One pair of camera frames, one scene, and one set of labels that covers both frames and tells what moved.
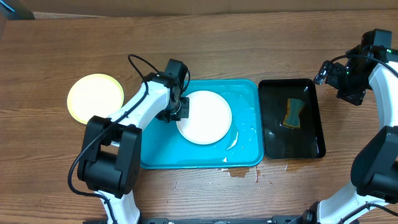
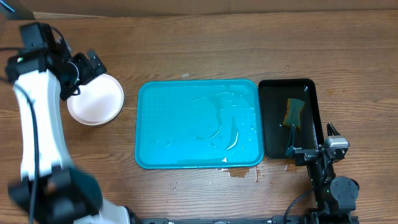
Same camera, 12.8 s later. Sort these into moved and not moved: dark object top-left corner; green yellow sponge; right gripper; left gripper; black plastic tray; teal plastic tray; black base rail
Moved: right gripper; left gripper
Not moved: black plastic tray; teal plastic tray; green yellow sponge; dark object top-left corner; black base rail
